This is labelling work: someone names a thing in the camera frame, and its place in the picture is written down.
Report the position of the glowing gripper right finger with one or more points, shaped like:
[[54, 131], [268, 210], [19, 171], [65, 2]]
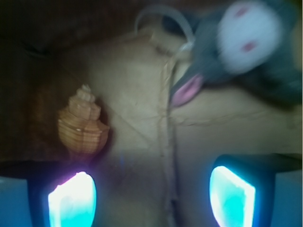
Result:
[[241, 190]]

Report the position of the brown paper bag tray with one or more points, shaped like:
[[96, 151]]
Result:
[[153, 171]]

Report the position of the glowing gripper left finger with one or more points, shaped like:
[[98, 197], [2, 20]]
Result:
[[66, 201]]

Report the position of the orange spiral sea shell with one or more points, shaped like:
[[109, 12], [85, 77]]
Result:
[[79, 128]]

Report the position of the grey plush bunny toy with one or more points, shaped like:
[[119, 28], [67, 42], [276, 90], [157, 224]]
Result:
[[248, 41]]

